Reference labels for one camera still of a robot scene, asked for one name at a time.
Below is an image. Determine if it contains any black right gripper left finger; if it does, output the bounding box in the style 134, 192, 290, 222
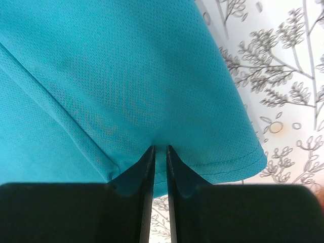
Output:
1, 146, 155, 242

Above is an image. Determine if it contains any teal t shirt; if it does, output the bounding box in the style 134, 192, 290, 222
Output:
1, 1, 267, 197

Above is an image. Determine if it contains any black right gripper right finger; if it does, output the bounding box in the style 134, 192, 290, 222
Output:
167, 146, 323, 242

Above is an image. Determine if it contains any floral patterned table mat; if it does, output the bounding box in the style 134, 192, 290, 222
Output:
149, 0, 324, 243

